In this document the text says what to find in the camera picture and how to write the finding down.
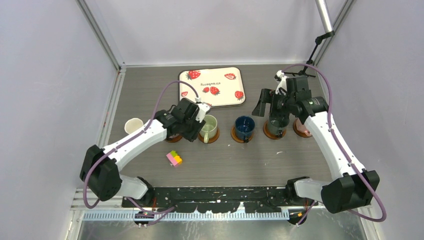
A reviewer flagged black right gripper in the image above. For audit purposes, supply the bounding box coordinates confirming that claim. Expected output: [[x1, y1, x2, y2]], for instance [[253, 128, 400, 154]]
[[252, 88, 296, 120]]

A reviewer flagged pale green mug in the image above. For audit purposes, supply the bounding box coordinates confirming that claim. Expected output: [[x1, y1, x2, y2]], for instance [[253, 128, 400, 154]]
[[199, 114, 218, 142]]

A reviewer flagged dark green mug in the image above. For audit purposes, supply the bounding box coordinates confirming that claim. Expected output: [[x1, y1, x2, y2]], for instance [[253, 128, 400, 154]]
[[268, 116, 290, 134]]

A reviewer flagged dark blue mug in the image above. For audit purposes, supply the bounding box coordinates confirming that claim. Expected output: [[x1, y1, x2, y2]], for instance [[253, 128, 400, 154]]
[[234, 115, 256, 133]]

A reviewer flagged large brown wooden coaster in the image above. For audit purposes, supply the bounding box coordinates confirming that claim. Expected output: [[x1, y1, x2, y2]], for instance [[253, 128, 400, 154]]
[[230, 125, 255, 144]]

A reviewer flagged pink mug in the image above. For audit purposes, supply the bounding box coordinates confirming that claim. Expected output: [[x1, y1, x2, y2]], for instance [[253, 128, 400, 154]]
[[295, 117, 313, 137]]

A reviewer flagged light green mug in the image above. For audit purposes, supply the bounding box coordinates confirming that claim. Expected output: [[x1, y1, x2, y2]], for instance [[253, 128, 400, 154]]
[[124, 117, 144, 135]]

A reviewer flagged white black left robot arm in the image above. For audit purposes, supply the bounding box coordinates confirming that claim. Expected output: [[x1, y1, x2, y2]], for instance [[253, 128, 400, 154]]
[[79, 97, 211, 207]]

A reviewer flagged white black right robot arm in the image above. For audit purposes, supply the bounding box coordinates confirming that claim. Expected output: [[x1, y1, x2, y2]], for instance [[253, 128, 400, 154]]
[[252, 73, 380, 214]]

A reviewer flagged pink green yellow toy block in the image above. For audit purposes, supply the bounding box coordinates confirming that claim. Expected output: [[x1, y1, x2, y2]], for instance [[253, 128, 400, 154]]
[[166, 150, 183, 167]]

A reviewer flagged white strawberry print tray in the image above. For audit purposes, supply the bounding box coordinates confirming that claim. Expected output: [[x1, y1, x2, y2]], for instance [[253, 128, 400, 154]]
[[178, 66, 246, 108]]

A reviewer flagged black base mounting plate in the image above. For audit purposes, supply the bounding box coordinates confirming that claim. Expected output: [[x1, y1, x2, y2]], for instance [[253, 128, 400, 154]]
[[122, 186, 313, 214]]

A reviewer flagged black tripod stand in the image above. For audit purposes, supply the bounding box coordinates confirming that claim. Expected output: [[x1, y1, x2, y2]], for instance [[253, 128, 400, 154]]
[[286, 30, 335, 78]]

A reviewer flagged silver pole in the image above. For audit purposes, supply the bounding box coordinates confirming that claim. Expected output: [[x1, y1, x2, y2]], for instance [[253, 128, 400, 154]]
[[315, 0, 334, 33]]

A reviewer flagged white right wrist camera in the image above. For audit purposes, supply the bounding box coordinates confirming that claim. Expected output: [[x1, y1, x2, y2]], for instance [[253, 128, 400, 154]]
[[274, 70, 288, 96]]

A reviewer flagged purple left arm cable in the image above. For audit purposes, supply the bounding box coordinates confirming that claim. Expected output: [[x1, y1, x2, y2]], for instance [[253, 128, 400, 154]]
[[82, 80, 201, 227]]

